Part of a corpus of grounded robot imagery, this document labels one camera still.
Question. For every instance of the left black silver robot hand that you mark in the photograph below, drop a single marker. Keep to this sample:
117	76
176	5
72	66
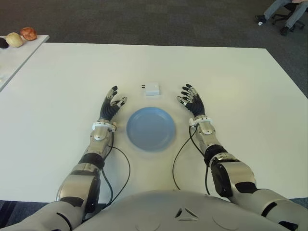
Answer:
108	110

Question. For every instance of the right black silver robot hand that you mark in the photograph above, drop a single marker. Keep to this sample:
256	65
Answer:
197	106

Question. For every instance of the white charger block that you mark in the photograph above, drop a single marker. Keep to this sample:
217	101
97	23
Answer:
152	89

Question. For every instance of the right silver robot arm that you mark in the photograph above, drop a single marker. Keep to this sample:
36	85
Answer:
233	170

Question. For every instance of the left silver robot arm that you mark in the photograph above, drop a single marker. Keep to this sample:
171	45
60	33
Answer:
96	138

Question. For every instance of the blue round plate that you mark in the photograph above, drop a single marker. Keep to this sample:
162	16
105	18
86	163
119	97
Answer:
151	130

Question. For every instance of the small white table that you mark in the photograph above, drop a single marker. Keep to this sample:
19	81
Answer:
24	54

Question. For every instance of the red-brown round fruit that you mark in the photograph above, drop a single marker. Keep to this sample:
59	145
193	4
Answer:
28	33

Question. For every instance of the grey robot torso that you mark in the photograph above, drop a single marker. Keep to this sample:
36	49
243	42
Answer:
156	211

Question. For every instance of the beige round fruit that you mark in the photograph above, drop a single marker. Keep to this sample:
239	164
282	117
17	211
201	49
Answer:
14	39

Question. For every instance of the seated person in jeans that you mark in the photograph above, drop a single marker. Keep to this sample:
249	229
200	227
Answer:
272	10

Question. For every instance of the black office chair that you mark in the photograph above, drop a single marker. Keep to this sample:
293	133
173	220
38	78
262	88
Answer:
279	16

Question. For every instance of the dark black round fruit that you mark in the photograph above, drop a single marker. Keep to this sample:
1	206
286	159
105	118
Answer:
3	43

